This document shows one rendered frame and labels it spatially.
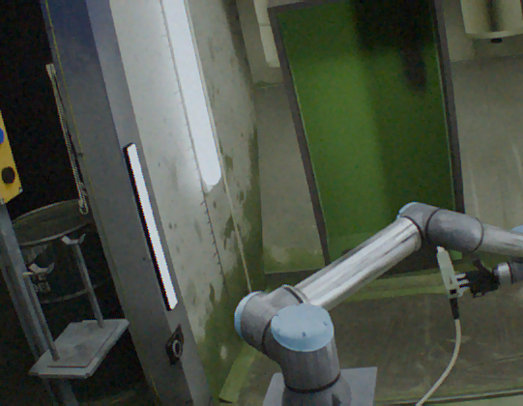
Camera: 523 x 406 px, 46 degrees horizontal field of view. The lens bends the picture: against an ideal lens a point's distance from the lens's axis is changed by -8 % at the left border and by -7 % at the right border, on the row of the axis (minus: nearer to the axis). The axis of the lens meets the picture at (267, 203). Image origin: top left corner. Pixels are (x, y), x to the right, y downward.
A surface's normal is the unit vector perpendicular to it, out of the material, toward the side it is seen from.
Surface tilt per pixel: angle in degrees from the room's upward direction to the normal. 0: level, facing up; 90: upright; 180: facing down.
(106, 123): 90
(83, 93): 90
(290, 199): 57
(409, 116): 102
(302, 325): 5
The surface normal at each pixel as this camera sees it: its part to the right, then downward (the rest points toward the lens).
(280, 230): -0.28, -0.21
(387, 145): -0.06, 0.52
